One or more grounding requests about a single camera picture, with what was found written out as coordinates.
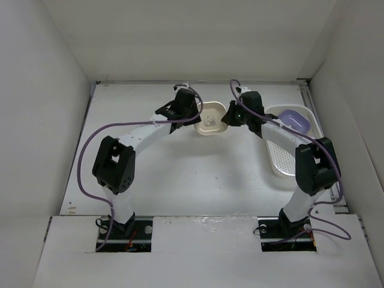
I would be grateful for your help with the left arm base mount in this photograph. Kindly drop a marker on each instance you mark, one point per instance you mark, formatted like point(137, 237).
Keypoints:
point(135, 237)

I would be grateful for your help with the white plastic bin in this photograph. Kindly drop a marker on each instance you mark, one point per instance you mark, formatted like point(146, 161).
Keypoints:
point(282, 162)

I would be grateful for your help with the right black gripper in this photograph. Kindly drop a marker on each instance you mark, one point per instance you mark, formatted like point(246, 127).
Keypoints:
point(229, 117)

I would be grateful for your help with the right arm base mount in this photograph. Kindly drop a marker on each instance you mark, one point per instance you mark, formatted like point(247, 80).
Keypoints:
point(278, 234)

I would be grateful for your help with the purple panda plate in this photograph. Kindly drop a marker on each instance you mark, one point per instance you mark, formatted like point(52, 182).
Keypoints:
point(295, 120)

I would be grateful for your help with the cream panda plate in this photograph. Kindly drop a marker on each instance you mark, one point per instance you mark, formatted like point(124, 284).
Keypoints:
point(211, 117)

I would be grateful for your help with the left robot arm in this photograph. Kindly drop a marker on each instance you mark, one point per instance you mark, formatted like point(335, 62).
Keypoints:
point(115, 163)

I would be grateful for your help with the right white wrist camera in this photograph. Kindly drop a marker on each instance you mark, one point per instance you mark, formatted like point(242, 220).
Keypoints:
point(242, 89)

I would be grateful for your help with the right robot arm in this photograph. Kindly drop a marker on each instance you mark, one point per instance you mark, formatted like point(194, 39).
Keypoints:
point(316, 166)

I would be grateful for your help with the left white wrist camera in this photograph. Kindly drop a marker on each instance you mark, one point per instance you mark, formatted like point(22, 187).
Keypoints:
point(180, 86)

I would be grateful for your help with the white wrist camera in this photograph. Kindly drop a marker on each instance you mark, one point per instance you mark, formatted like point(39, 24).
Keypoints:
point(242, 89)
point(180, 86)

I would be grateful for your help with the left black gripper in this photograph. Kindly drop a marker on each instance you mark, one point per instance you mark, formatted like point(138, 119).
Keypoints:
point(194, 120)

